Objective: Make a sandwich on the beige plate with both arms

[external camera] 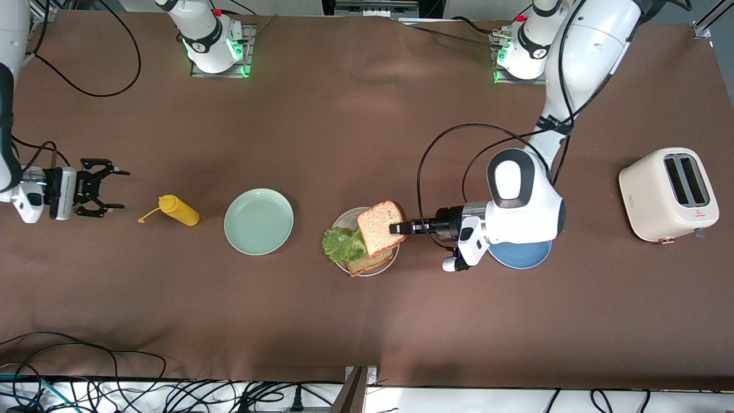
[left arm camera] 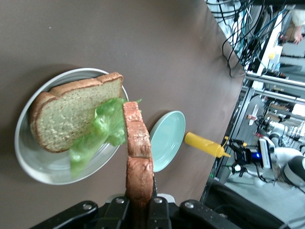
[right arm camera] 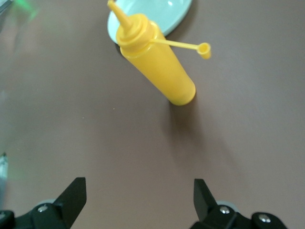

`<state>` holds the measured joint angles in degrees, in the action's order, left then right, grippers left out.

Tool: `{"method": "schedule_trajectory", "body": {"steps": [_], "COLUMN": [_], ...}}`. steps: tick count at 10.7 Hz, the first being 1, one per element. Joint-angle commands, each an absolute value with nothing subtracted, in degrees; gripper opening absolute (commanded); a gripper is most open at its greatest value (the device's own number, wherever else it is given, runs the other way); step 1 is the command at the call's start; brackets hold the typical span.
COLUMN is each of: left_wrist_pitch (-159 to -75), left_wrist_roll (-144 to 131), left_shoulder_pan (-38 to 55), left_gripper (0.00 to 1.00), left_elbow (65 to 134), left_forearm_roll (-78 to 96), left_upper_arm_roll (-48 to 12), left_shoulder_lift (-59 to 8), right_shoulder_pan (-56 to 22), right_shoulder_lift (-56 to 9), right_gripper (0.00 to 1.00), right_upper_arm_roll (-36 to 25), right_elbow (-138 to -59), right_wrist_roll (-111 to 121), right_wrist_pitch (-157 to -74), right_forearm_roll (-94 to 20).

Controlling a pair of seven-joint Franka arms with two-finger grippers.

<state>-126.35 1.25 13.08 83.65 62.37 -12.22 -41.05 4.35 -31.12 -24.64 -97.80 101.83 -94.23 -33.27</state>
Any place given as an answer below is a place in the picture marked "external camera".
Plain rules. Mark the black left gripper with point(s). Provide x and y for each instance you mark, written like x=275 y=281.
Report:
x=445 y=222

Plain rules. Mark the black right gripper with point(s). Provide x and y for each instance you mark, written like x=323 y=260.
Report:
x=84 y=187

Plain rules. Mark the toasted brown bread slice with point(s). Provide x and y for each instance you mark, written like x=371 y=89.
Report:
x=378 y=226
x=370 y=264

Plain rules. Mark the green lettuce leaf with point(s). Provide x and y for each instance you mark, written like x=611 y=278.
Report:
x=343 y=244

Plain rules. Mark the yellow mustard squeeze bottle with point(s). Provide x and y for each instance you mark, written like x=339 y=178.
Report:
x=180 y=211

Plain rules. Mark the beige plate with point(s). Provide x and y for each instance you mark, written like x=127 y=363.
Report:
x=344 y=221

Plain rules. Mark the blue plate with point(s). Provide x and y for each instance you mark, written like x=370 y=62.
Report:
x=519 y=255

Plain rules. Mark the mint green plate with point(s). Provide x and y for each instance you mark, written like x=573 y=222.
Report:
x=258 y=223

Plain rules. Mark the brown table cloth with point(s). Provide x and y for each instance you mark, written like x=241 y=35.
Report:
x=401 y=115

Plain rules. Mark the aluminium corner profile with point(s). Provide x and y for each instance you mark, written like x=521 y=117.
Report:
x=702 y=28
x=43 y=10

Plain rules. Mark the black power plug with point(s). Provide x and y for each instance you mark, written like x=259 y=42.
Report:
x=296 y=400

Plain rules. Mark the white toaster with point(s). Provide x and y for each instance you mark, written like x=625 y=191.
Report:
x=648 y=195

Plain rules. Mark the aluminium profile post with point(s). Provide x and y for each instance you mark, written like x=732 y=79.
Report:
x=352 y=396

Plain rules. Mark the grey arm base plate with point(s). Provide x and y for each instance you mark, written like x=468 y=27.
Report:
x=250 y=51
x=519 y=80

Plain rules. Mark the black metal equipment frame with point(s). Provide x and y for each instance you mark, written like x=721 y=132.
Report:
x=373 y=8

